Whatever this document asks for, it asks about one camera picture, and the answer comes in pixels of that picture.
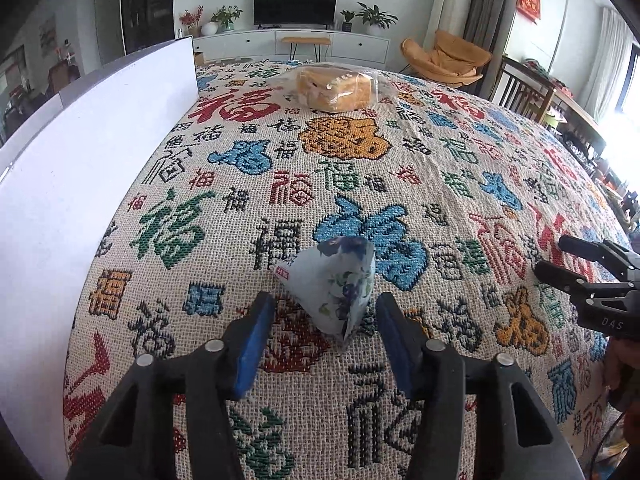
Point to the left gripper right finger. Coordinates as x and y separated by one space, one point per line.
515 438

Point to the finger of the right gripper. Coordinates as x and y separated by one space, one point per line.
576 285
621 262

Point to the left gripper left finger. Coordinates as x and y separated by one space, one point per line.
131 436

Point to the white blue triangular snack packet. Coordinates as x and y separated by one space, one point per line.
332 282

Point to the operator right hand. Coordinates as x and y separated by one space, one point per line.
620 360

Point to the patterned woven table cloth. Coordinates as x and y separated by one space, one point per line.
459 197

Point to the dark wooden chair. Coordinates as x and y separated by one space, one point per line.
522 90

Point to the orange lounge chair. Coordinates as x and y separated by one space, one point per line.
452 61

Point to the white storage box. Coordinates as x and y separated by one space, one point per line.
63 175

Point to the grey curtain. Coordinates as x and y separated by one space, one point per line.
488 24

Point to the bagged bread loaf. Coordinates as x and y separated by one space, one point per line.
331 88

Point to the white tv cabinet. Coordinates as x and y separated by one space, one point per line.
346 47

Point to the large leafy potted plant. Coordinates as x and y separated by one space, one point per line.
376 20

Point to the small dark potted plant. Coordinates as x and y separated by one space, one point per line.
347 18

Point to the small wooden bench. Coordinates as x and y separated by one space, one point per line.
317 43

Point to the white round vase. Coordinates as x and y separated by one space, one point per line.
209 29

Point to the red flower vase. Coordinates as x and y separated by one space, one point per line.
190 21

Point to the green potted plant left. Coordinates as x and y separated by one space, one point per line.
225 16

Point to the black television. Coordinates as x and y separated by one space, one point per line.
294 12

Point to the dark glass cabinet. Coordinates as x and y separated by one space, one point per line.
145 23

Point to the red wall decoration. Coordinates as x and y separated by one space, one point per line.
531 9

